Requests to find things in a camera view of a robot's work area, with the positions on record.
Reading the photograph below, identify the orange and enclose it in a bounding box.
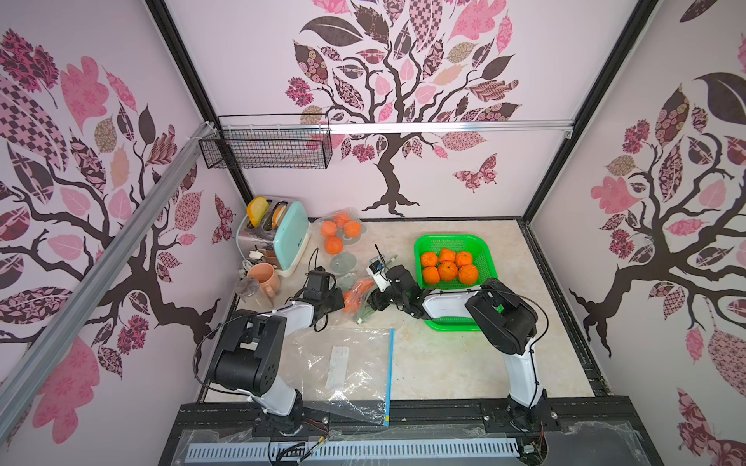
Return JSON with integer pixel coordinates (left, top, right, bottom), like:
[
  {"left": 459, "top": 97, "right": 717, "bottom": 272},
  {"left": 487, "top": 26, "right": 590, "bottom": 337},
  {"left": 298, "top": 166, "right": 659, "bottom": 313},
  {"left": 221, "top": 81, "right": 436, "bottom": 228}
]
[
  {"left": 458, "top": 264, "right": 479, "bottom": 287},
  {"left": 420, "top": 252, "right": 439, "bottom": 269},
  {"left": 438, "top": 261, "right": 458, "bottom": 282},
  {"left": 438, "top": 248, "right": 457, "bottom": 263},
  {"left": 422, "top": 266, "right": 441, "bottom": 285},
  {"left": 456, "top": 250, "right": 473, "bottom": 268}
]

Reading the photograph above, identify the green plastic basket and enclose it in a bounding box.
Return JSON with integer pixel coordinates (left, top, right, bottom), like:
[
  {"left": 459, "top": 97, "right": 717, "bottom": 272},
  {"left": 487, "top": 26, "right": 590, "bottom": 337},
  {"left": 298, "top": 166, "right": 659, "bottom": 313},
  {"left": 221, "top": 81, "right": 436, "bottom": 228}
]
[{"left": 413, "top": 234, "right": 500, "bottom": 333}]

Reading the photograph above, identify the blue-zip clear bag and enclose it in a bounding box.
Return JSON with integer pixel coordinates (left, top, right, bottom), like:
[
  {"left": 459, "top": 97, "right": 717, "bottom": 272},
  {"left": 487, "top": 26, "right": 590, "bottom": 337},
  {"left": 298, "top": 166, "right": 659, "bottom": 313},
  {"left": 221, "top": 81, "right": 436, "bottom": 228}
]
[{"left": 280, "top": 327, "right": 394, "bottom": 426}]

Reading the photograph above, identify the green-zip bag of oranges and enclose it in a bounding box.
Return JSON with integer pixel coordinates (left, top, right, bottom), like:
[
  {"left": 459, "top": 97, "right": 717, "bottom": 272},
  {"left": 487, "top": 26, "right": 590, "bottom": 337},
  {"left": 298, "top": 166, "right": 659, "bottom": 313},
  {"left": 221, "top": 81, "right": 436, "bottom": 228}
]
[{"left": 342, "top": 277, "right": 379, "bottom": 325}]

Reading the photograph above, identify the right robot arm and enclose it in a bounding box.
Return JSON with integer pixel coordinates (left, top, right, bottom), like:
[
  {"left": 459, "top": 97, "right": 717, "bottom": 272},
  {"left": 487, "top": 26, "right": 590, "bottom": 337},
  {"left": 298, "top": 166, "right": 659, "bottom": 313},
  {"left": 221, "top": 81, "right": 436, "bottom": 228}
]
[{"left": 366, "top": 261, "right": 544, "bottom": 410}]

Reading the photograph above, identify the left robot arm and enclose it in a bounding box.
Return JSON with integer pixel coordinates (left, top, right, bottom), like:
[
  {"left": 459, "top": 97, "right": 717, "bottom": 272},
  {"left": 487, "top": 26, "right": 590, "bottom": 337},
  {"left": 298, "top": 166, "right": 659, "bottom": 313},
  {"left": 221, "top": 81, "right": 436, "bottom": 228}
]
[{"left": 207, "top": 266, "right": 345, "bottom": 417}]

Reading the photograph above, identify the pink ceramic mug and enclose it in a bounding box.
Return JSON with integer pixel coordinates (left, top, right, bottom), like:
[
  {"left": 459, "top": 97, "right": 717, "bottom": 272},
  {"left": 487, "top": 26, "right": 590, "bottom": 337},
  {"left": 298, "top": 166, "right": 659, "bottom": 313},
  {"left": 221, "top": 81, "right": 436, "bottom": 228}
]
[{"left": 247, "top": 263, "right": 281, "bottom": 299}]

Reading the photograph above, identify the mint green toaster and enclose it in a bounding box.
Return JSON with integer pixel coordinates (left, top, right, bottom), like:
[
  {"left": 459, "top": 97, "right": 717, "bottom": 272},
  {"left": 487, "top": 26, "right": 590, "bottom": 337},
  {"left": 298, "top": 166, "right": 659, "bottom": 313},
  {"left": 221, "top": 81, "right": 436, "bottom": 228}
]
[{"left": 236, "top": 197, "right": 310, "bottom": 277}]

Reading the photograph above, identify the clear glass cup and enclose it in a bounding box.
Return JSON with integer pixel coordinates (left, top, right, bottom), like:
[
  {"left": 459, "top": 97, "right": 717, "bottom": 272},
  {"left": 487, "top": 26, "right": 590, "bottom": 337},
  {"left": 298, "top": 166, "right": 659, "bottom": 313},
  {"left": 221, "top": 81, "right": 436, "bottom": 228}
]
[{"left": 235, "top": 277, "right": 272, "bottom": 311}]

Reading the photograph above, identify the yellow toast slice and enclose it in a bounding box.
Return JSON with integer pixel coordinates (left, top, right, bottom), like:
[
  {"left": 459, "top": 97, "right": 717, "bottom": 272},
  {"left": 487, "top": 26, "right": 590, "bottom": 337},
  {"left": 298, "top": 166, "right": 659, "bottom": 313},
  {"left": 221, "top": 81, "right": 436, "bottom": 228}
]
[{"left": 246, "top": 196, "right": 269, "bottom": 228}]

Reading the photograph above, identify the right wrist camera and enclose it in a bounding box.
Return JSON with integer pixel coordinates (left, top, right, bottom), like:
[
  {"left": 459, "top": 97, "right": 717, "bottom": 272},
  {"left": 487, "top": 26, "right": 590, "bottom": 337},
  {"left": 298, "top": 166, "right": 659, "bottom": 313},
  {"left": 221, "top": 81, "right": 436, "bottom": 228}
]
[{"left": 366, "top": 259, "right": 390, "bottom": 292}]

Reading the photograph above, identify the white cable duct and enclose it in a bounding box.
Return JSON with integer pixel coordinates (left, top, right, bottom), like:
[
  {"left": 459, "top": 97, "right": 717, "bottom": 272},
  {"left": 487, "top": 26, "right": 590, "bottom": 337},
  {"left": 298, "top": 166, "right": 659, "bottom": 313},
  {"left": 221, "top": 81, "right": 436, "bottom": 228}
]
[{"left": 184, "top": 438, "right": 520, "bottom": 465}]

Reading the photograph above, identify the black wire wall basket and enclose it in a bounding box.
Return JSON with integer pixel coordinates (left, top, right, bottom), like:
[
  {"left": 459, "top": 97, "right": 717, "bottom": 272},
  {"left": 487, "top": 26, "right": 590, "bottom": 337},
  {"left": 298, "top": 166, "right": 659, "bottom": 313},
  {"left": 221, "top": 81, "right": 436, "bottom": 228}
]
[{"left": 199, "top": 110, "right": 333, "bottom": 170}]

